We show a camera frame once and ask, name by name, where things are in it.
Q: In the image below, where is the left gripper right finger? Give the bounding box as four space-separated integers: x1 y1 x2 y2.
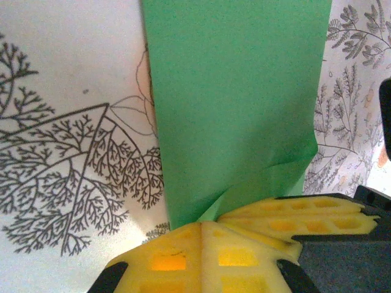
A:
201 221 320 293

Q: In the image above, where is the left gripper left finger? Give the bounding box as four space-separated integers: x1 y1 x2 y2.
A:
87 222 204 293

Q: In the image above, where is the green paper sheet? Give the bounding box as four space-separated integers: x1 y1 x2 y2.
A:
139 0 334 230

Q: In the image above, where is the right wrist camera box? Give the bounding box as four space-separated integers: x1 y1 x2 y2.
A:
378 78 391 161

